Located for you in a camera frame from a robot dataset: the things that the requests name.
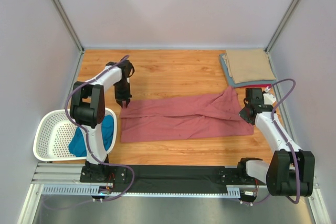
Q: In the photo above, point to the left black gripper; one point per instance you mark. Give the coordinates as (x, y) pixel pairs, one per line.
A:
(123, 96)

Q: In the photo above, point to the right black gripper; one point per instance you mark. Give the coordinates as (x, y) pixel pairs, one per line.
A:
(245, 114)

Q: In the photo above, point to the pink t shirt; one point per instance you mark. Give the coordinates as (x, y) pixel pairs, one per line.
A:
(182, 118)

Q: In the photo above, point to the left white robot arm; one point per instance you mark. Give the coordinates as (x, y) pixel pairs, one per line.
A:
(87, 111)

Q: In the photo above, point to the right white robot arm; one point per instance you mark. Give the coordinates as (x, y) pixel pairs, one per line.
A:
(278, 150)

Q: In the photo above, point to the folded red t shirt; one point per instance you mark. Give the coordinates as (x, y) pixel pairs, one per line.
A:
(254, 86)

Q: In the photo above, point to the folded grey-blue t shirt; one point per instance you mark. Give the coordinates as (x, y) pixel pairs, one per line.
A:
(230, 79)

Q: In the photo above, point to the folded beige t shirt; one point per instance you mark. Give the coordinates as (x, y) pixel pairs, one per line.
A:
(247, 65)

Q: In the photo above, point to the blue t shirt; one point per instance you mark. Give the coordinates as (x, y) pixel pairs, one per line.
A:
(77, 145)

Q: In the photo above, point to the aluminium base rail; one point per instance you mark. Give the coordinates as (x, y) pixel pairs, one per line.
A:
(65, 179)

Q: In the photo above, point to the right aluminium frame post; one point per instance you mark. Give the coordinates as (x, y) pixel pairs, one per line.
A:
(284, 20)

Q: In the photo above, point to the aluminium frame post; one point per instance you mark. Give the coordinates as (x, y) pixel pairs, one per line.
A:
(68, 25)
(284, 20)

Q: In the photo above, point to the left aluminium frame post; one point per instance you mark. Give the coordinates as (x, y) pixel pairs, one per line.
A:
(68, 25)

